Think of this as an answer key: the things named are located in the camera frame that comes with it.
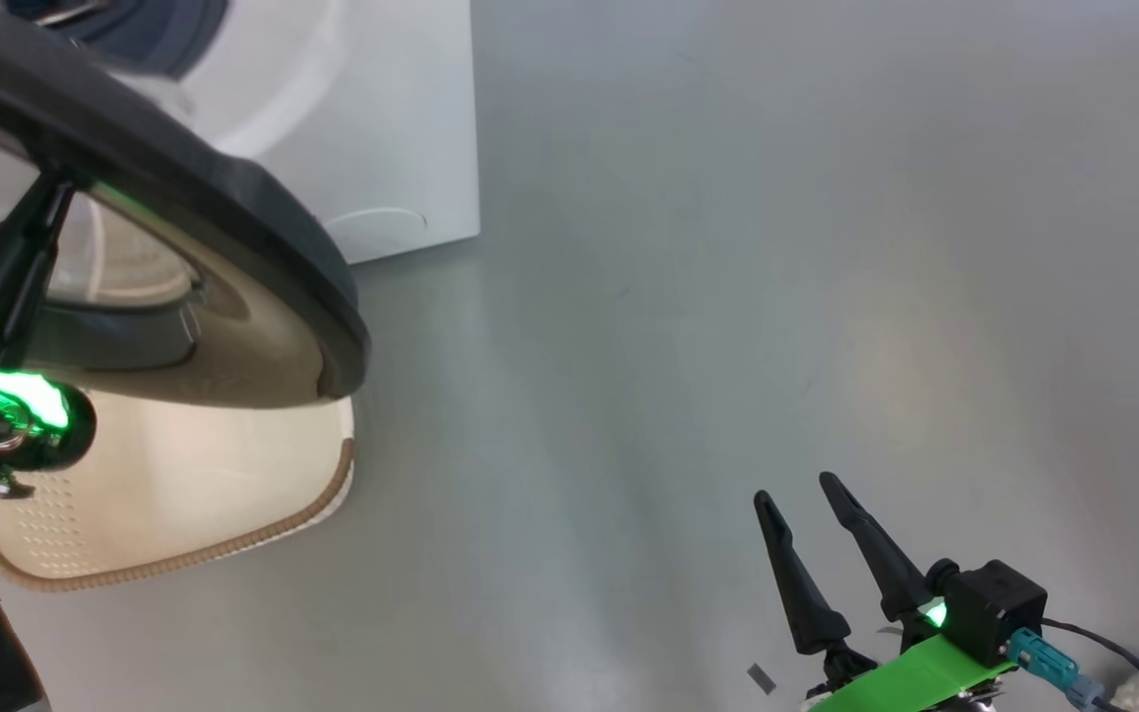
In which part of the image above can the dark washing machine door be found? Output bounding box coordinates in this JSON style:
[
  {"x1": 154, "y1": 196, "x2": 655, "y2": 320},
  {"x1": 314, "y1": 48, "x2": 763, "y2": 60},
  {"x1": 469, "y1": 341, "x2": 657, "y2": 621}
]
[{"x1": 0, "y1": 0, "x2": 371, "y2": 408}]

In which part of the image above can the black cable with teal connector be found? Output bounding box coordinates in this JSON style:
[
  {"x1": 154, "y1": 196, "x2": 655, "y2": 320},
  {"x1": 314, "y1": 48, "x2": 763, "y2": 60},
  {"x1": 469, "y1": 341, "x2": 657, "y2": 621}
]
[{"x1": 1007, "y1": 618, "x2": 1139, "y2": 712}]

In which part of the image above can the cream perforated laundry basket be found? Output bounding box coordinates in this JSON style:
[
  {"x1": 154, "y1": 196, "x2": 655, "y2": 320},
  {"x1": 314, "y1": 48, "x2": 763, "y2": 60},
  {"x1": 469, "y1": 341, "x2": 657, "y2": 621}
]
[{"x1": 0, "y1": 391, "x2": 356, "y2": 594}]

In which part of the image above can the round white filter cover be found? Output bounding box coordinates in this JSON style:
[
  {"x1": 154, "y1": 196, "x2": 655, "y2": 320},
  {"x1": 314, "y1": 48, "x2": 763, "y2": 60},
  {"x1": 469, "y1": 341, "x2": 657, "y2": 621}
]
[{"x1": 327, "y1": 206, "x2": 429, "y2": 260}]

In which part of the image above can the white front-load washing machine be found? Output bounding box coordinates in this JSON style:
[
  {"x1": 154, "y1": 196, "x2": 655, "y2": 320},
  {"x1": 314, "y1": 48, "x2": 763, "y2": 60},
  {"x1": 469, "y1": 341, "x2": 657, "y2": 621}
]
[{"x1": 1, "y1": 0, "x2": 482, "y2": 266}]

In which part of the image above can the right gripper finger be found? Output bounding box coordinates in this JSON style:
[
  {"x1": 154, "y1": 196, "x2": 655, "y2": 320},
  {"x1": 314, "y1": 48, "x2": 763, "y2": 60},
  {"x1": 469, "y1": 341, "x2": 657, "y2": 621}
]
[
  {"x1": 753, "y1": 489, "x2": 852, "y2": 656},
  {"x1": 819, "y1": 472, "x2": 931, "y2": 622}
]

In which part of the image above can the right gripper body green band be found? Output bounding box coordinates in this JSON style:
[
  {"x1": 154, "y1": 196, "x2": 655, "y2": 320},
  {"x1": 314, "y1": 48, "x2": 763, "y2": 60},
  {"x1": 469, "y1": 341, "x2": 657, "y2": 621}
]
[{"x1": 805, "y1": 633, "x2": 1020, "y2": 712}]

